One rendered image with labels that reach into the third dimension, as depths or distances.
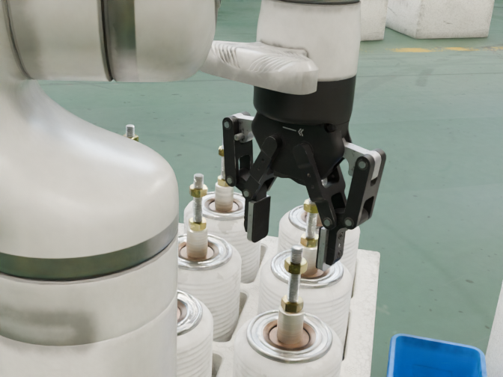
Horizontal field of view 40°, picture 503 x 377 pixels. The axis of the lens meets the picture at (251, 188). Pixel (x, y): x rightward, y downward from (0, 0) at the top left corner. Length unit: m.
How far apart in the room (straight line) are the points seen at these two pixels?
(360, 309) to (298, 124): 0.33
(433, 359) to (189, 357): 0.37
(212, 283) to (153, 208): 0.43
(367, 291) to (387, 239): 0.52
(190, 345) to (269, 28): 0.28
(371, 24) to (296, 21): 2.65
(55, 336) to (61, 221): 0.05
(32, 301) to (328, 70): 0.28
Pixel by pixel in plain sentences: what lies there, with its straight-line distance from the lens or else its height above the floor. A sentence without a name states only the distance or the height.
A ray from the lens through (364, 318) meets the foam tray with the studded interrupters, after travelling 0.79.
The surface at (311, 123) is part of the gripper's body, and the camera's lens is 0.49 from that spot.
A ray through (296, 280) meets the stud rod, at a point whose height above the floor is 0.31.
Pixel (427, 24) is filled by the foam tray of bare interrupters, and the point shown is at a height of 0.07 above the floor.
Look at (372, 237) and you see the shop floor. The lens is 1.35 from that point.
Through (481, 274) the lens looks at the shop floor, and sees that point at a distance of 1.29.
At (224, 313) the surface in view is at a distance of 0.74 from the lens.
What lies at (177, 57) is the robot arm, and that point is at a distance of 0.25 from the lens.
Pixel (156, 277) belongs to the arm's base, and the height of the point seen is 0.46.
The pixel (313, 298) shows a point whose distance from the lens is 0.69.
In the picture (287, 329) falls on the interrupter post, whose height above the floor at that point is 0.27.
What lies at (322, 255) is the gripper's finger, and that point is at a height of 0.35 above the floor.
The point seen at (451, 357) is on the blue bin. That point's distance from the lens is 0.89.
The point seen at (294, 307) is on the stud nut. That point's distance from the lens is 0.59.
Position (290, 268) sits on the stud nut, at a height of 0.32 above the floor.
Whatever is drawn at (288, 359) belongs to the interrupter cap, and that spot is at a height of 0.25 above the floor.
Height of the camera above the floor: 0.61
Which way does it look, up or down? 24 degrees down
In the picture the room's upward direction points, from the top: 3 degrees clockwise
